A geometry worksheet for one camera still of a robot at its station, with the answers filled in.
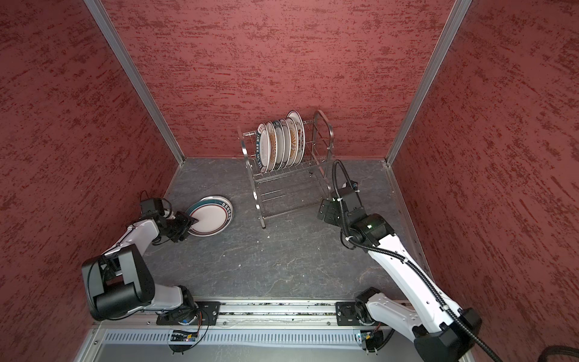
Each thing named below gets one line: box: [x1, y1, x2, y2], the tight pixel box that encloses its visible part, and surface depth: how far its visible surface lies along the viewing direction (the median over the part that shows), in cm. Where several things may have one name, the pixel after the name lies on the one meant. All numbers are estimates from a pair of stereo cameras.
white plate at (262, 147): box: [256, 122, 270, 174], surface depth 84 cm
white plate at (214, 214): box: [186, 196, 234, 237], surface depth 98 cm
